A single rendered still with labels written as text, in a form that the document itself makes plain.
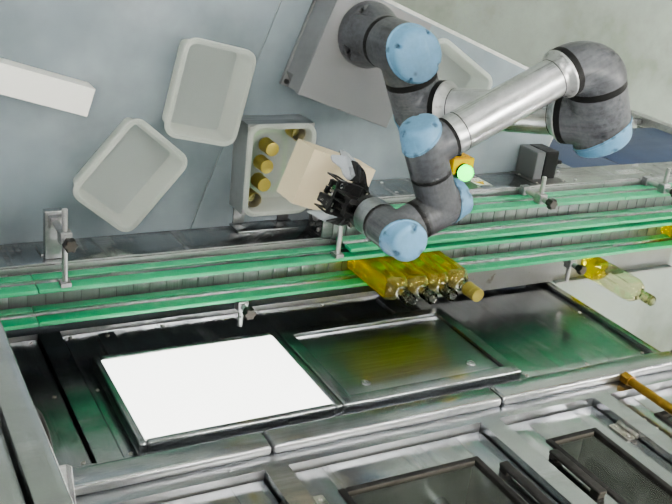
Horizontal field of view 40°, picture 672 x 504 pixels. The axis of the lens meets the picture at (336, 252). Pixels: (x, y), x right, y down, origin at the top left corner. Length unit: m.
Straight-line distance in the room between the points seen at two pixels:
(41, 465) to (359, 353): 1.13
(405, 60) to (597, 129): 0.42
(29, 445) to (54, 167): 1.03
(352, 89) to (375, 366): 0.65
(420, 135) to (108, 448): 0.82
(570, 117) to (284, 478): 0.88
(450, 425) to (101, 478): 0.72
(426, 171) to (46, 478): 0.85
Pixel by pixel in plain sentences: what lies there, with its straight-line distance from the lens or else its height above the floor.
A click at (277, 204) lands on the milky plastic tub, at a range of 2.24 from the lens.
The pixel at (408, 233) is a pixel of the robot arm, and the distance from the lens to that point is 1.62.
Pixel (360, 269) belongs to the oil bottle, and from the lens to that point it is 2.26.
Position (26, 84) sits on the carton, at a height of 0.81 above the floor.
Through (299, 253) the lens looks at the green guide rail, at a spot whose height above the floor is 0.91.
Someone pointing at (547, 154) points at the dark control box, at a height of 0.83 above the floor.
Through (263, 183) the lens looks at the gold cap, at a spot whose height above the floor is 0.81.
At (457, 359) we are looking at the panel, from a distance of 2.18.
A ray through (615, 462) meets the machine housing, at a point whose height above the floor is 1.62.
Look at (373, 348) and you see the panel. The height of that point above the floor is 1.12.
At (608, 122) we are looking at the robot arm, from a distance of 1.85.
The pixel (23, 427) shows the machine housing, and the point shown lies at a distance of 1.20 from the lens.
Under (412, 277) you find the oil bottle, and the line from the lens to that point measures 2.19.
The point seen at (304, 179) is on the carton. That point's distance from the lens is 1.87.
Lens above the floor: 2.70
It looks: 53 degrees down
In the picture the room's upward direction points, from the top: 129 degrees clockwise
